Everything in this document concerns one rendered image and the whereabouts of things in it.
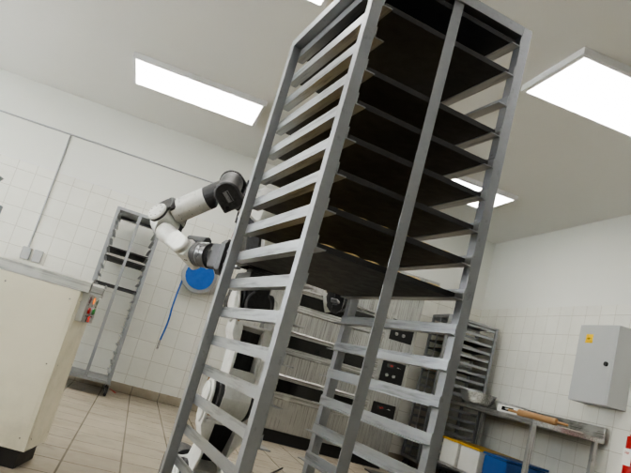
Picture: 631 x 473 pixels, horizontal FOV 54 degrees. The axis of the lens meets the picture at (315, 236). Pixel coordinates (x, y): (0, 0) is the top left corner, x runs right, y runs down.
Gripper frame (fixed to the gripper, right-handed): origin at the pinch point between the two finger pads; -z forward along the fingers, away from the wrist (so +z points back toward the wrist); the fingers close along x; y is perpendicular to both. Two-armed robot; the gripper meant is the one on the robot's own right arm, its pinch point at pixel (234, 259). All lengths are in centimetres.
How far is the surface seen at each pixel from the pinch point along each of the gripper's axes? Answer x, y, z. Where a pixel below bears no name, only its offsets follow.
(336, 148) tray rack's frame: 23, -38, -59
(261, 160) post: 32.2, -7.5, -6.1
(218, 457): -53, -25, -39
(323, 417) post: -41, 31, -29
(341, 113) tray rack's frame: 31, -39, -58
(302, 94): 53, -12, -20
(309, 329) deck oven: 10, 372, 240
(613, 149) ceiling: 194, 331, -27
